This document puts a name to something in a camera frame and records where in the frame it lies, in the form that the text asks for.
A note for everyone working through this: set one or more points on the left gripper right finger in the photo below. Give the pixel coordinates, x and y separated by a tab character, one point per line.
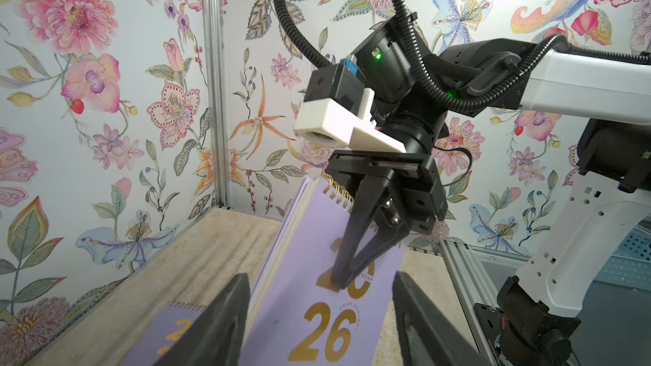
425	336

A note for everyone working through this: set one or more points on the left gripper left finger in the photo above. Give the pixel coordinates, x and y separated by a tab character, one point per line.
216	337

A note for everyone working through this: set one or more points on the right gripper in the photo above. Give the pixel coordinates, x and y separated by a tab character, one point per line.
394	194

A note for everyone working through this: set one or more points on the purple desk calendar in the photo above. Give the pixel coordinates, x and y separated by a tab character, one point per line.
297	316

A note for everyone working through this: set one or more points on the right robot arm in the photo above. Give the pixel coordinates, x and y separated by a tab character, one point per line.
583	188

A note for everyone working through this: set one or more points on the far middle purple calendar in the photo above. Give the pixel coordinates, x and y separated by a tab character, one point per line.
171	323

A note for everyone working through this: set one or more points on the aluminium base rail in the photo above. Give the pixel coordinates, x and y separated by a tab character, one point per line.
472	285

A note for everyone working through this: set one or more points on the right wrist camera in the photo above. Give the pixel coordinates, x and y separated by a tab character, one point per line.
336	112

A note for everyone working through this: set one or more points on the right corner aluminium post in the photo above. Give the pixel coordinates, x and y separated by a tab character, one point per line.
218	120

